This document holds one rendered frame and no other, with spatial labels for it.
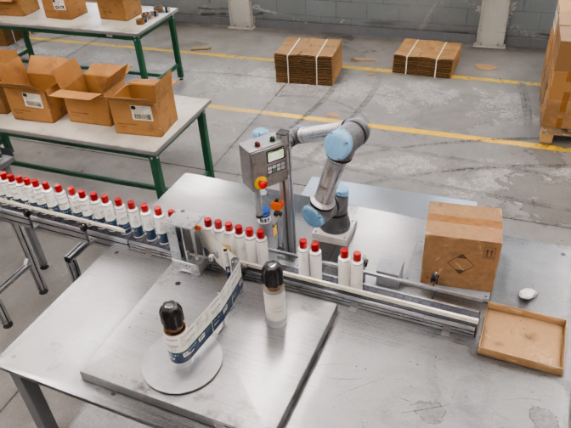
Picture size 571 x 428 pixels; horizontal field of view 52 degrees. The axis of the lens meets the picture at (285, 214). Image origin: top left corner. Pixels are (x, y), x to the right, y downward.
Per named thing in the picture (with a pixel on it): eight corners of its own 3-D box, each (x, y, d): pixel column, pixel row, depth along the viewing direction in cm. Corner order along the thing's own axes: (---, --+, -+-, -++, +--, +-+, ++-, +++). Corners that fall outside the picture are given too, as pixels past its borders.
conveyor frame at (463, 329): (128, 248, 289) (127, 240, 287) (141, 235, 297) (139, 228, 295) (474, 338, 232) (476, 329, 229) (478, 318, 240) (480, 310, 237)
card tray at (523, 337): (477, 353, 226) (478, 346, 223) (487, 307, 245) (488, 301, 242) (562, 376, 215) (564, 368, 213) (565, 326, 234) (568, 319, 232)
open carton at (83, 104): (53, 129, 409) (37, 79, 387) (97, 97, 449) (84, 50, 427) (109, 137, 396) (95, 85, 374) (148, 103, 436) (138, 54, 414)
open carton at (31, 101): (2, 125, 419) (-17, 75, 397) (41, 98, 453) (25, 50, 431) (48, 130, 408) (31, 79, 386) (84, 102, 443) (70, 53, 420)
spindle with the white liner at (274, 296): (262, 324, 237) (256, 269, 219) (271, 309, 243) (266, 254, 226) (282, 330, 234) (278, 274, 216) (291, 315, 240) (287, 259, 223)
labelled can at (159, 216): (157, 244, 283) (149, 209, 271) (163, 237, 287) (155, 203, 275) (166, 246, 281) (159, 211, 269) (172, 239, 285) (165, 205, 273)
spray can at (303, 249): (296, 278, 258) (295, 242, 246) (302, 271, 262) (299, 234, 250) (308, 281, 256) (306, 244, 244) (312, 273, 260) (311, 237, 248)
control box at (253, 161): (242, 183, 248) (237, 143, 237) (277, 170, 255) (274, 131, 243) (254, 194, 241) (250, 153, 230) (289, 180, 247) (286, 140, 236)
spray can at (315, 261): (308, 282, 256) (307, 245, 244) (313, 274, 260) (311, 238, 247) (319, 284, 254) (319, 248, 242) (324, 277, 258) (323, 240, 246)
